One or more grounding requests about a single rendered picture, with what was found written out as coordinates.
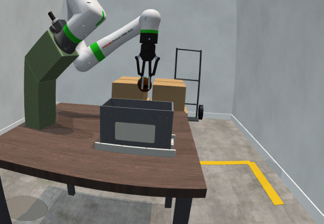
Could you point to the dark grey open-top crate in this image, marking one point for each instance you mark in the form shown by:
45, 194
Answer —
140, 123

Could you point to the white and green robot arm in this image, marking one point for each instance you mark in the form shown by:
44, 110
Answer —
83, 17

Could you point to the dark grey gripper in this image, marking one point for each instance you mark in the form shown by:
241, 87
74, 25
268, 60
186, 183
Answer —
147, 54

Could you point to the orange bottle with green base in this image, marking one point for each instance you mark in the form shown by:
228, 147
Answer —
145, 85

